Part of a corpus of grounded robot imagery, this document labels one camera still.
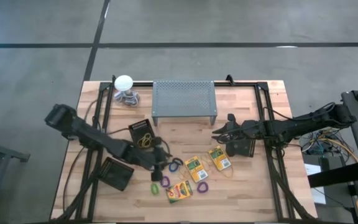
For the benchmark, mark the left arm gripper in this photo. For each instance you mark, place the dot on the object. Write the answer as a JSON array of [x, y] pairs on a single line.
[[160, 157]]

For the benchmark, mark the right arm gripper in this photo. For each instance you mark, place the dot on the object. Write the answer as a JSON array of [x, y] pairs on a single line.
[[241, 132]]

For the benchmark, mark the yellow Crayola crayon box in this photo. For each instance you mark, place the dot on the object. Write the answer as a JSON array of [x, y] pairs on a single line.
[[179, 191], [196, 168], [219, 158]]

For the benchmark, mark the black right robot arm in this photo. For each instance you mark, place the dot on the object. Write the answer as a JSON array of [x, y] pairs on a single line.
[[291, 127]]

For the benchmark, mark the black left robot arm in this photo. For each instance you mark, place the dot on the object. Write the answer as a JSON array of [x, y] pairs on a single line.
[[89, 133]]

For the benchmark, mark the black slotted plastic basket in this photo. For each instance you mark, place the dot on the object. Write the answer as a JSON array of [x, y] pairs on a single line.
[[117, 175], [137, 127], [246, 150]]

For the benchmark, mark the grey perforated metal shelf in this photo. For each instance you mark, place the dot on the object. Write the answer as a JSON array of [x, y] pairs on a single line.
[[183, 98]]

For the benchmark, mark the white dome lamp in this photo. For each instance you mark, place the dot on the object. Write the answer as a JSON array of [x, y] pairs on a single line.
[[123, 82]]

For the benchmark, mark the white paper sheet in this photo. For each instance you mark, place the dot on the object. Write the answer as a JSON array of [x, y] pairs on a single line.
[[312, 169]]

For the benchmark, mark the black crossbar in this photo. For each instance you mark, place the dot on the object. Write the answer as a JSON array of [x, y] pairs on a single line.
[[337, 175]]

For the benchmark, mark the black metal stand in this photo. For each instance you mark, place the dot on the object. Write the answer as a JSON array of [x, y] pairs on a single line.
[[2, 152]]

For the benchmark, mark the black table frame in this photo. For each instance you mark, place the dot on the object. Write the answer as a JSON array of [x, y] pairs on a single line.
[[244, 84]]

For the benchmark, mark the black frame clamp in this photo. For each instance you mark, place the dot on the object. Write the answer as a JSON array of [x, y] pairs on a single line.
[[113, 80], [229, 79]]

